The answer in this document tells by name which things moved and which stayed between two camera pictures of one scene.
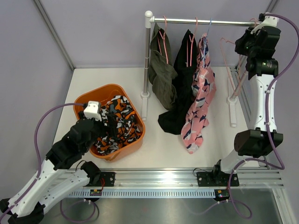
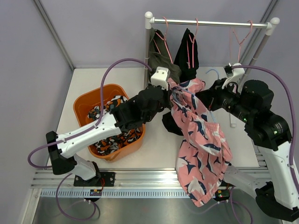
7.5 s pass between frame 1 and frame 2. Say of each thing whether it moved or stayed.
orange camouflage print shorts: stayed
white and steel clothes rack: stayed
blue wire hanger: moved
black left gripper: moved
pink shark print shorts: moved
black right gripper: moved
